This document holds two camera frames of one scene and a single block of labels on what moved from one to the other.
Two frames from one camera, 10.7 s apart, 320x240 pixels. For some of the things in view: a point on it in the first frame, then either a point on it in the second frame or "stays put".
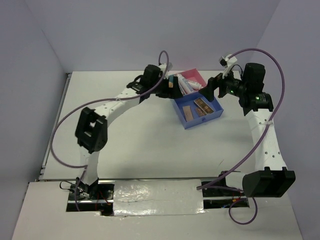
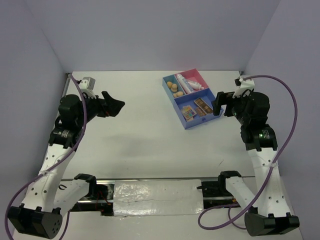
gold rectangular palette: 204,106 stays put
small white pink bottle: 194,84 stays put
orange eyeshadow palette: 199,112 stays put
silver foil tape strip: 145,197 stays put
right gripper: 214,83 -> 220,100
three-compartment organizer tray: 194,107 stays put
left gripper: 172,93 -> 115,106
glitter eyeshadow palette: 171,81 -> 188,112
